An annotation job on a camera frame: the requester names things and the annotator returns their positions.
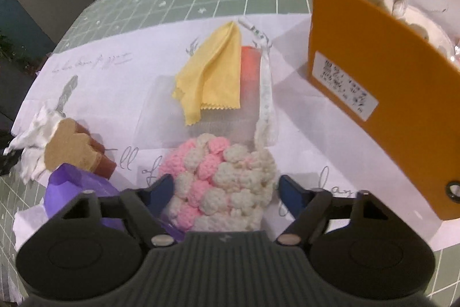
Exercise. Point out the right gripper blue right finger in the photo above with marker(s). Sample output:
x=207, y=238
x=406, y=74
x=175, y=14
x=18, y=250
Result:
x=294, y=197

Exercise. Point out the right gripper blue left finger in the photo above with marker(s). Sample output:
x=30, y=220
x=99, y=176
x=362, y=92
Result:
x=157, y=196

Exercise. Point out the pink white crochet ball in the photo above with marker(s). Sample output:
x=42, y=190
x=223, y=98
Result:
x=219, y=185

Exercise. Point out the purple tissue pack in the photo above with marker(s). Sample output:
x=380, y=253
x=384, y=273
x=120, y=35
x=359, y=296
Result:
x=67, y=182

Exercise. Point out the brown heart-shaped sponge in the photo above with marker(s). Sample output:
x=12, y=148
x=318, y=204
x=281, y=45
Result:
x=73, y=144

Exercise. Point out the yellow cleaning cloth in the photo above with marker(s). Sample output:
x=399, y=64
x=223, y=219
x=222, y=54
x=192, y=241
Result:
x=210, y=80

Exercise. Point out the white tissue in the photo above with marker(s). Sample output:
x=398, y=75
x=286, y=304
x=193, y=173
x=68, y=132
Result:
x=25, y=153

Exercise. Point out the white printed table runner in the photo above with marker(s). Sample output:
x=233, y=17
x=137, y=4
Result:
x=120, y=88

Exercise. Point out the orange cardboard box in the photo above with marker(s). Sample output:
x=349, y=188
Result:
x=393, y=67

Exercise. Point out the green grid tablecloth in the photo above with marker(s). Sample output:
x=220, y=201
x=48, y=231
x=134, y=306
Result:
x=108, y=18

